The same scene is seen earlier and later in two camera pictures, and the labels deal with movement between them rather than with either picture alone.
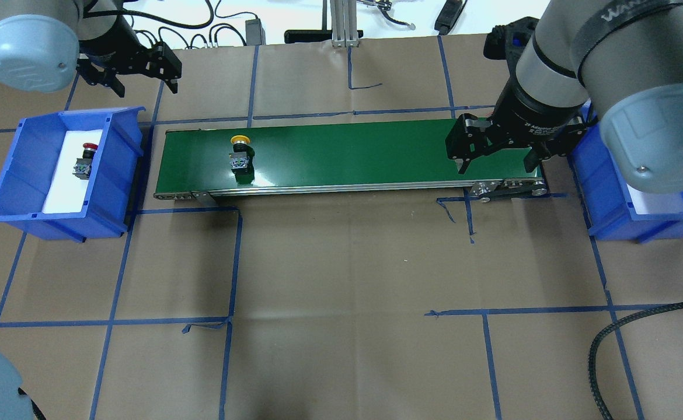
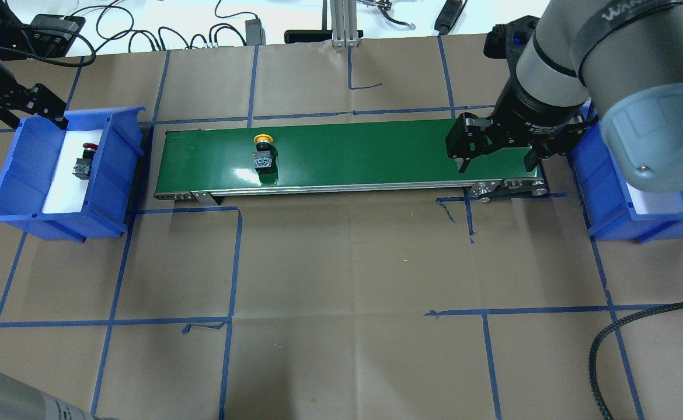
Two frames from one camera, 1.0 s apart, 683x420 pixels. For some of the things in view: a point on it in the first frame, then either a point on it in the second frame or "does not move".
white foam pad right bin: (657, 203) does not move
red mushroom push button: (83, 166) does not move
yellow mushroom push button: (239, 158) to (265, 155)
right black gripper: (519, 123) does not move
